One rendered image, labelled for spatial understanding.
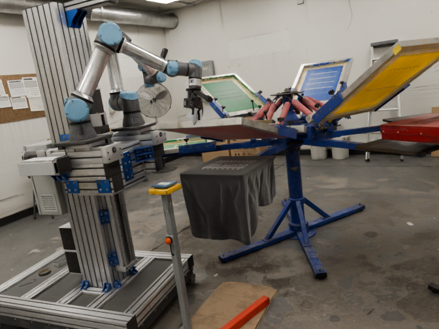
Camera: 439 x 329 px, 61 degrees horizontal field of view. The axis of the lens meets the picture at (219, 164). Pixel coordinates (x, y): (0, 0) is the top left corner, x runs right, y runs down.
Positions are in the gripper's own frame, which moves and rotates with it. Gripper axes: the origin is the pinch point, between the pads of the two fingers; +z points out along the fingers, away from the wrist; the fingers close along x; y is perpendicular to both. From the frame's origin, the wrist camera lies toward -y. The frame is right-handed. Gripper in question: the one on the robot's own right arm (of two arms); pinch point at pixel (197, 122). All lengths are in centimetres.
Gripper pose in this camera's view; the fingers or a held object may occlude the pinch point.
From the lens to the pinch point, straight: 210.8
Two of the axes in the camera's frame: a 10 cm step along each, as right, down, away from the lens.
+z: -0.2, 10.0, -0.2
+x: -5.3, -0.2, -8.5
